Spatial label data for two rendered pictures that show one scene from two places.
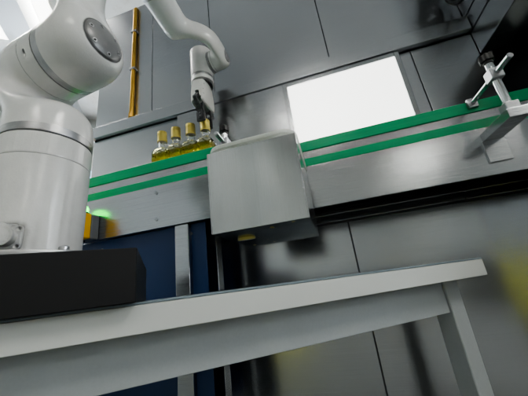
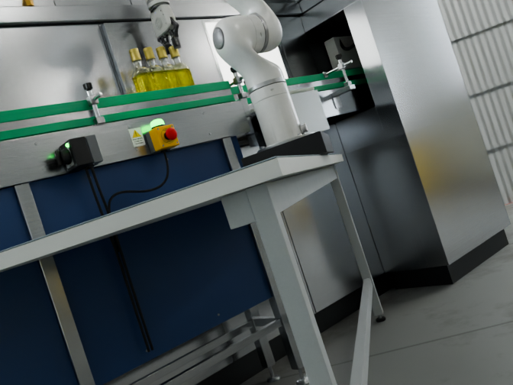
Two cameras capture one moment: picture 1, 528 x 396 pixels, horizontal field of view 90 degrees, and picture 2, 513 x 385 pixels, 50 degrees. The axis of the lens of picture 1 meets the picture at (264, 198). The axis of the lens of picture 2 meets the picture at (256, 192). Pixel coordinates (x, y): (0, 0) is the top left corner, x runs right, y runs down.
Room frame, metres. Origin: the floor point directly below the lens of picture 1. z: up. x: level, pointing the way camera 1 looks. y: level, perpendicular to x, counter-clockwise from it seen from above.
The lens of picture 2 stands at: (-0.53, 1.80, 0.70)
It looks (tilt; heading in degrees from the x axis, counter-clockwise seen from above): 0 degrees down; 306
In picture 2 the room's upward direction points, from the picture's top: 18 degrees counter-clockwise
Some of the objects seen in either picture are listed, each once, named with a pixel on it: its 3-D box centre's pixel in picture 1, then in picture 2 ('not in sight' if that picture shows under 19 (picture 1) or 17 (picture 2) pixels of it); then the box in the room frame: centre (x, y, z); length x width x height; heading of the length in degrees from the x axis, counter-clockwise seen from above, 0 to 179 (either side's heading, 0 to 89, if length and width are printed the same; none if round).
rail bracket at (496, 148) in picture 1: (498, 103); (341, 80); (0.52, -0.54, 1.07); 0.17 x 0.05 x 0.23; 167
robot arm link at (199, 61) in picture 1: (202, 65); not in sight; (0.81, 0.17, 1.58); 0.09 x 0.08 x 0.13; 71
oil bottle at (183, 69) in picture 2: (207, 165); (186, 90); (0.81, 0.18, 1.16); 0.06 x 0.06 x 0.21; 76
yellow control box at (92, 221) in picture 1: (77, 228); (162, 139); (0.69, 0.51, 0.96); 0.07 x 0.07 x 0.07; 77
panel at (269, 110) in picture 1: (284, 124); (208, 58); (0.88, -0.11, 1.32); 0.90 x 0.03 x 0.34; 77
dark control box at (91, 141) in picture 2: not in sight; (81, 154); (0.75, 0.79, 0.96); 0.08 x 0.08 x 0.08; 77
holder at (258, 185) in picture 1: (271, 203); (283, 124); (0.56, -0.02, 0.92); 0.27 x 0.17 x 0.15; 167
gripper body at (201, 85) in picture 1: (203, 96); (163, 20); (0.81, 0.17, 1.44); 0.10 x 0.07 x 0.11; 167
